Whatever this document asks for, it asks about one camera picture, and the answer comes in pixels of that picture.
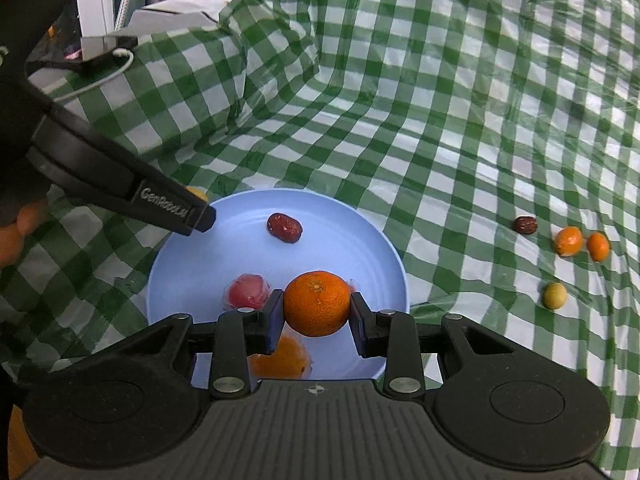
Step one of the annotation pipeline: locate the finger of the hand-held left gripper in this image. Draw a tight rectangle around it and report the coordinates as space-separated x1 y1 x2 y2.
27 109 217 237

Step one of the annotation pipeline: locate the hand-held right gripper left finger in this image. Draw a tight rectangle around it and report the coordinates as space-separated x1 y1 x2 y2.
127 289 286 399

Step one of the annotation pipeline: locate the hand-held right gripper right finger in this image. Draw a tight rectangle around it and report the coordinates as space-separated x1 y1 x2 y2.
349 292 517 397

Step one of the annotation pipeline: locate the plastic-wrapped red fruit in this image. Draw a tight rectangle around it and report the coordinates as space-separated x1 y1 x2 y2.
222 273 274 311

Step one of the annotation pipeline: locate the plastic-wrapped orange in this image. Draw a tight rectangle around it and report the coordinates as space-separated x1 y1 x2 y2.
248 334 314 380

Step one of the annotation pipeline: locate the large mandarin orange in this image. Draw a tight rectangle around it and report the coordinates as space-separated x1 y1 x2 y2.
283 270 352 339

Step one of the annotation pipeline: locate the light blue plate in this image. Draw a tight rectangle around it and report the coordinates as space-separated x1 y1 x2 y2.
146 187 410 391

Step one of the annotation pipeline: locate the person's left hand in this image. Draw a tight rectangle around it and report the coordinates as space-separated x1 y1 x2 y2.
0 199 51 271

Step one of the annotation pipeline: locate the black smartphone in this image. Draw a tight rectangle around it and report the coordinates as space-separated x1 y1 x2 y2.
25 35 139 77

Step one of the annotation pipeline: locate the yellow-green jujube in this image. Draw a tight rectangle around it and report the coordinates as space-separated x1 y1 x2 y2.
542 282 568 310

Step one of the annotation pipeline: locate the green white checkered tablecloth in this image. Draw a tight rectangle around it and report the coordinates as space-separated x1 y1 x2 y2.
0 0 640 480

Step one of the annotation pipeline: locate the small orange kumquat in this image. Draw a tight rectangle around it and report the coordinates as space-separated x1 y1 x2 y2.
586 231 612 263
554 226 585 259

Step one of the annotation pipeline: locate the white charging cable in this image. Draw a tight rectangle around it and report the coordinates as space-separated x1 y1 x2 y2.
50 47 136 104

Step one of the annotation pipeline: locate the white door frame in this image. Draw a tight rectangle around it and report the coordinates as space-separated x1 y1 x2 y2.
76 0 119 38

